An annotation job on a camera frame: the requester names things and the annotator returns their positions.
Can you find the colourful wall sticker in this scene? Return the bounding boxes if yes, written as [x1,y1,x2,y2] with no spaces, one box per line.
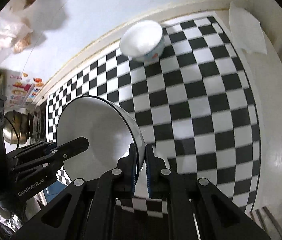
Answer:
[4,70,44,108]

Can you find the white bowl colourful dots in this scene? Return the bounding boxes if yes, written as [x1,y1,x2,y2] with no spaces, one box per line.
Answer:
[119,20,165,63]

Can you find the clear plastic bag with eggs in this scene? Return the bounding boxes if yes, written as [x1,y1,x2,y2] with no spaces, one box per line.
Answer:
[0,0,67,71]

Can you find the white bowl blue rim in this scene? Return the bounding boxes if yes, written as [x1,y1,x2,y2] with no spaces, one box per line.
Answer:
[56,96,145,180]

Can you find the black gas stove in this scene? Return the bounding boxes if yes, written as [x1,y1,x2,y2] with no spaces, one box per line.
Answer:
[29,101,47,144]

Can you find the steel steamer pot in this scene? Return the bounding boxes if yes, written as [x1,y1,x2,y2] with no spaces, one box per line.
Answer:
[3,111,30,145]

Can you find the black white checkered mat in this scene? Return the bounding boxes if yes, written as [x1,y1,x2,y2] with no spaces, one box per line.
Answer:
[46,12,260,212]

